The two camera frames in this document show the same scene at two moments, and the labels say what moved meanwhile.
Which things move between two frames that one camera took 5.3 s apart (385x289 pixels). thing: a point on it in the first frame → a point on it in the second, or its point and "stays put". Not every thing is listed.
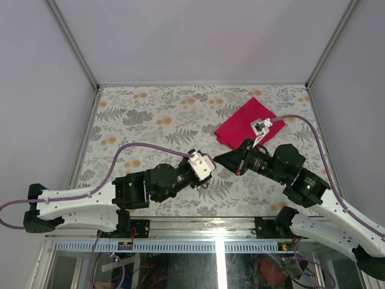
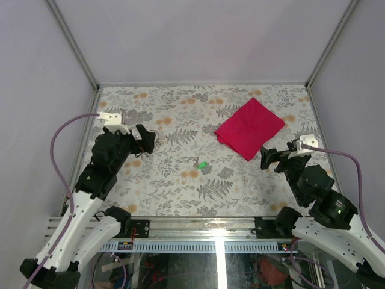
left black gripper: [185, 163] → [147, 142]
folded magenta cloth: [237, 130] stays put
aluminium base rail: [175, 235] stays put
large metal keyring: [207, 183] → [136, 155]
